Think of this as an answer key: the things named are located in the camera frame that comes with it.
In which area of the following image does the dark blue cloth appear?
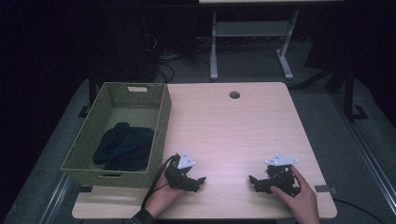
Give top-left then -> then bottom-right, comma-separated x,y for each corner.
92,121 -> 155,172

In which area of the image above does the person's left hand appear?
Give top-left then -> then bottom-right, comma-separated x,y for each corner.
144,174 -> 189,218

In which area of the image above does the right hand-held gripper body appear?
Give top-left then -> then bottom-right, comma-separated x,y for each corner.
262,152 -> 302,198

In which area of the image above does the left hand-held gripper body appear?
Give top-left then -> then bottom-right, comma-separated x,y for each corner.
163,150 -> 202,193

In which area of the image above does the person's right hand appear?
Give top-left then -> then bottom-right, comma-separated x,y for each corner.
269,165 -> 322,224

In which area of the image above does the bundle of floor cables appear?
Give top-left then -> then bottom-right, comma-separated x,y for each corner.
141,31 -> 213,84

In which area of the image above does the green woven basket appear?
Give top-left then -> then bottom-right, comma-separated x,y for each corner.
60,81 -> 173,189

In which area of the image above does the black stand leg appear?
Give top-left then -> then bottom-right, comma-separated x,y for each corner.
341,62 -> 370,123

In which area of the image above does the metal floor rail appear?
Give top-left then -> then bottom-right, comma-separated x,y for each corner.
39,173 -> 73,224
332,92 -> 396,217

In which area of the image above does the grey metal table frame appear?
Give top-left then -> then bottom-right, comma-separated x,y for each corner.
209,8 -> 301,82

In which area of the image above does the grey tape strip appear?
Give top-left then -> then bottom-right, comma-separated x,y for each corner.
314,184 -> 338,194

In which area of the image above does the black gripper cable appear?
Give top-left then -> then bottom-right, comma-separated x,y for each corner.
140,154 -> 177,210

